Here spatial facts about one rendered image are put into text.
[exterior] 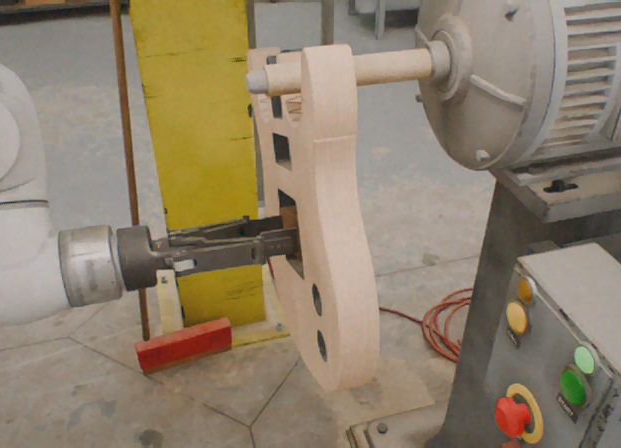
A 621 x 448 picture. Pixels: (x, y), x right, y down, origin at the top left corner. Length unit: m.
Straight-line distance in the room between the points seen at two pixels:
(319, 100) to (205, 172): 1.14
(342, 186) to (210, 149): 1.07
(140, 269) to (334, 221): 0.23
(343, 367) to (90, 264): 0.29
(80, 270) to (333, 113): 0.32
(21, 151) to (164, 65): 0.89
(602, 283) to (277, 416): 1.36
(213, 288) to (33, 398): 0.63
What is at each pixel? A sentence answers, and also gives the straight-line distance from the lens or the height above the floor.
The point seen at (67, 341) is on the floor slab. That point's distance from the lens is 2.20.
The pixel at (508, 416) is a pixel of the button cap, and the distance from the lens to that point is 0.66.
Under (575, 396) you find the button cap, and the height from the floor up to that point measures 1.07.
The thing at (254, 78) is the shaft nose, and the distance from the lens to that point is 0.62.
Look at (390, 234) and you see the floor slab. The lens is 2.51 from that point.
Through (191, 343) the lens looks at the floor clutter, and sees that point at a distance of 1.95.
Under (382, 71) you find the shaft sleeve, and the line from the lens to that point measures 0.66.
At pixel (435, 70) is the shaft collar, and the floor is 1.25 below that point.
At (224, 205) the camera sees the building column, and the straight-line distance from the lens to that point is 1.75.
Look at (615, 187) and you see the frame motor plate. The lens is 0.78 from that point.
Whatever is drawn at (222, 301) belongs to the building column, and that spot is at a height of 0.15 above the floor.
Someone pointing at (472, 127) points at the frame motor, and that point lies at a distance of 0.68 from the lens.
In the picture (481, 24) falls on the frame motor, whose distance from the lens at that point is 0.66.
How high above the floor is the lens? 1.49
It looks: 36 degrees down
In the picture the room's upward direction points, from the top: straight up
